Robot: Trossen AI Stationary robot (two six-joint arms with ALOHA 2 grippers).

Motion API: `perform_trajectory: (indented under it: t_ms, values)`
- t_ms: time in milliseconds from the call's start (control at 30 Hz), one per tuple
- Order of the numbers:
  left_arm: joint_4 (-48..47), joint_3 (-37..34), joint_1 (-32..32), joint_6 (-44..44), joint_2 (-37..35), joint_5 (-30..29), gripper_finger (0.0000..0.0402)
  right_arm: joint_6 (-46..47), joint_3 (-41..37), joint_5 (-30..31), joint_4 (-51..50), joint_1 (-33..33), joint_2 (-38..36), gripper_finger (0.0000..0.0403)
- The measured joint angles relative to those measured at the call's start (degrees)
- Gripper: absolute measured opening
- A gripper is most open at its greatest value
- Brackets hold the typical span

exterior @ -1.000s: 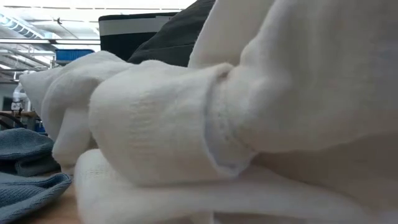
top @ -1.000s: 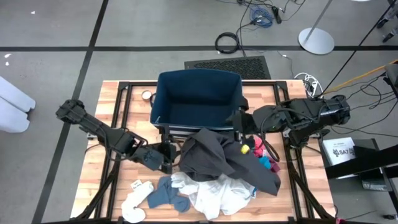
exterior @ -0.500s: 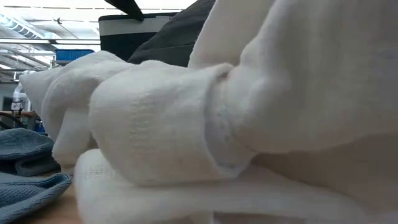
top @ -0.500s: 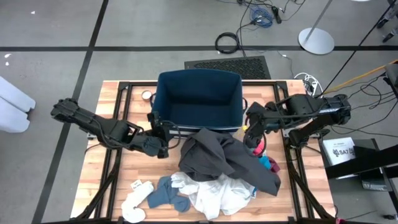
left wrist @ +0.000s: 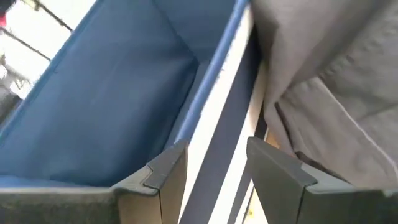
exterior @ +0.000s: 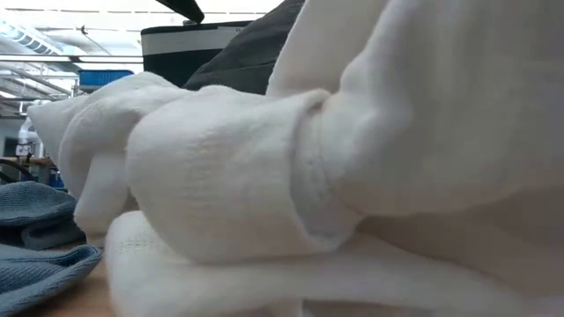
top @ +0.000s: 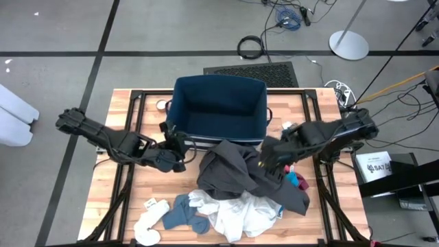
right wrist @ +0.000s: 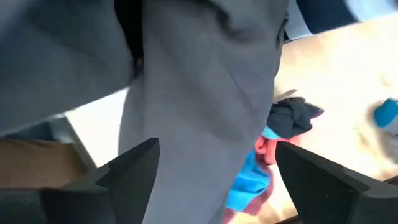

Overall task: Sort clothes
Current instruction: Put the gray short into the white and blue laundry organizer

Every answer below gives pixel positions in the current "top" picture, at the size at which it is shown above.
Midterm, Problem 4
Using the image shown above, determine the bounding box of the black cart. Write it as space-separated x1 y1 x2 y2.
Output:
358 152 439 212

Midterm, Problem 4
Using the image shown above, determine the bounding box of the blue-grey sock pair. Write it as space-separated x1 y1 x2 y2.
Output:
161 193 211 235

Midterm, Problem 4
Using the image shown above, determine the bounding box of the white printed box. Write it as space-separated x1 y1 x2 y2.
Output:
355 150 394 184

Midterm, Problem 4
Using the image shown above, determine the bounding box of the navy white striped fabric basket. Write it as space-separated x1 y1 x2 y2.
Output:
167 74 272 148

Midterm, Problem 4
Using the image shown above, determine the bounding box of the white cable bundle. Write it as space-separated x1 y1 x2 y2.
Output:
324 79 358 109

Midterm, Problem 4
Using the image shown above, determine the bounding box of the thin black stand pole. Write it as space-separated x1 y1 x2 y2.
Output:
353 2 439 108

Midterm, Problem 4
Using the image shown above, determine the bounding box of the black perforated floor mat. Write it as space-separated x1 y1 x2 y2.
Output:
203 61 300 89

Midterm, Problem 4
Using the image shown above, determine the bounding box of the dark grey garment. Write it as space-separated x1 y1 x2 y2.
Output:
197 139 311 216

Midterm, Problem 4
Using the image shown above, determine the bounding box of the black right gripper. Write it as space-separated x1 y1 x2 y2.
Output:
259 135 300 172

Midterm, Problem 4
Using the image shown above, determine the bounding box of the black metal table frame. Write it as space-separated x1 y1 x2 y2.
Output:
82 88 370 247

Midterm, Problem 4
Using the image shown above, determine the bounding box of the white sock pair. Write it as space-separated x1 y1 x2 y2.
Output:
132 198 171 247

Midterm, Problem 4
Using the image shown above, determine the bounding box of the maroon garment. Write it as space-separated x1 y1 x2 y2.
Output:
294 173 310 191

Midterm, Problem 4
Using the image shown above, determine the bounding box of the black power brick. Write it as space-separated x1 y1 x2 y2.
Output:
299 5 311 27

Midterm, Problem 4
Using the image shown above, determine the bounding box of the coiled black cable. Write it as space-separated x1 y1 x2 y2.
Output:
237 35 265 60

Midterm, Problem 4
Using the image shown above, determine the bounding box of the white floor object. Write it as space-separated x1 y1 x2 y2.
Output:
0 84 40 148

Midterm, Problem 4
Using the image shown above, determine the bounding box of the grey round stand base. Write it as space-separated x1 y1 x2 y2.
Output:
328 0 370 62

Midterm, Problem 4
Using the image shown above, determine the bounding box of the yellow pole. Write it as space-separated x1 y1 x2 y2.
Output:
356 64 439 104

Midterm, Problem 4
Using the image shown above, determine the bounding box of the white button shirt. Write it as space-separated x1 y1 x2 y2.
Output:
187 189 285 244

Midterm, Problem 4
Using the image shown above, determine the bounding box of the coiled blue cable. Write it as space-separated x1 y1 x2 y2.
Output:
275 7 303 32

